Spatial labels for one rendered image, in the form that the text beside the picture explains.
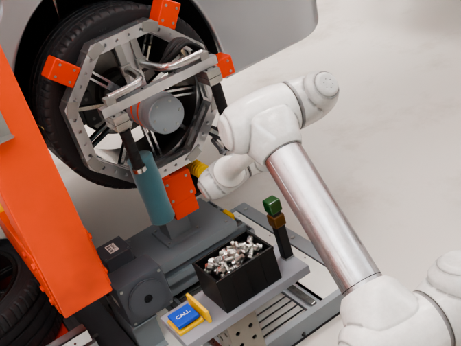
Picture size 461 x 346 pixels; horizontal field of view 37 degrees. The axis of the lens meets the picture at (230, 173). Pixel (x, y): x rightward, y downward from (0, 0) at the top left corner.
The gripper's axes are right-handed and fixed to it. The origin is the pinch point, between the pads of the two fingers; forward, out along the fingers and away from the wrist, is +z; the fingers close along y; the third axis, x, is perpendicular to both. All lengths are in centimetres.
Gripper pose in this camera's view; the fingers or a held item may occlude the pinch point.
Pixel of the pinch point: (210, 130)
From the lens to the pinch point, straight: 256.1
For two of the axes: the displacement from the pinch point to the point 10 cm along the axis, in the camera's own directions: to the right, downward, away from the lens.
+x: -7.6, -2.7, -5.9
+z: -5.2, -2.8, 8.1
